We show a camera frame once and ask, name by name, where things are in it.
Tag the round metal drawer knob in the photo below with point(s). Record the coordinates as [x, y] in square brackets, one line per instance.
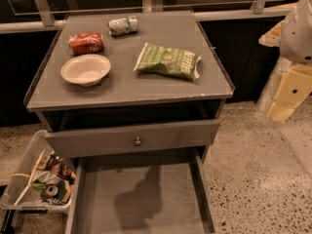
[138, 141]

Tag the white diagonal support pole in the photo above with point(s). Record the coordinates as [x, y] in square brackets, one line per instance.
[266, 97]

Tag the white paper bowl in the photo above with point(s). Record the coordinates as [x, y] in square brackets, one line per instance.
[85, 71]

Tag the grey drawer cabinet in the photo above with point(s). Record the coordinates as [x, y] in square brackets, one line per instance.
[126, 97]

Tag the open grey middle drawer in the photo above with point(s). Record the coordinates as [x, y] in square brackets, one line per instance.
[153, 192]

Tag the clear plastic bin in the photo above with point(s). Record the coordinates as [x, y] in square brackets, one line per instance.
[25, 190]

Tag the red soda can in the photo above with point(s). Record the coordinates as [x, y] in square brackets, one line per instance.
[85, 43]

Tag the metal guard rail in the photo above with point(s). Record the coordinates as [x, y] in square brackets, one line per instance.
[18, 16]

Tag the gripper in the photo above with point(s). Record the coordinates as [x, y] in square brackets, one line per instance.
[297, 33]

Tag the grey top drawer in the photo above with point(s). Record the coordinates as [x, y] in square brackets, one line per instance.
[116, 140]

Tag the green jalapeno chip bag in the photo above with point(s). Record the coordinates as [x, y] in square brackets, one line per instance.
[168, 61]

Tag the brown snack wrapper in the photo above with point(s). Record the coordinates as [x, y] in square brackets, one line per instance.
[55, 165]

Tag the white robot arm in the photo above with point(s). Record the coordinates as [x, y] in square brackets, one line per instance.
[296, 34]

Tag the green and white soda can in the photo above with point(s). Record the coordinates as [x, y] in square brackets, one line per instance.
[123, 26]

